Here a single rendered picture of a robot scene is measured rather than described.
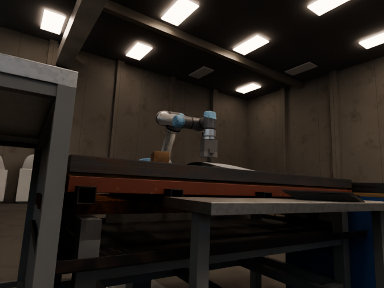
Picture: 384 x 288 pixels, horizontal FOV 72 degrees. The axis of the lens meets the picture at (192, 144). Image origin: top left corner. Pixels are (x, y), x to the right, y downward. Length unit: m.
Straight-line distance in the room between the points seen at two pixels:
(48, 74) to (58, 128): 0.13
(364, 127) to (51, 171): 12.34
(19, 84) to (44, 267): 0.40
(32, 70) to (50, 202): 0.30
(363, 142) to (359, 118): 0.98
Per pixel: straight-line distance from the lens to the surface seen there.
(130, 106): 12.29
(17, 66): 0.71
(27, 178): 10.17
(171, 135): 2.01
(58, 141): 0.68
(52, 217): 0.68
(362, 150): 12.55
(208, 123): 1.54
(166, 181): 0.95
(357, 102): 12.99
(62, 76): 0.71
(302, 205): 0.91
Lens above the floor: 0.79
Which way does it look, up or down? 9 degrees up
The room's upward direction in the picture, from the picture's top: 2 degrees clockwise
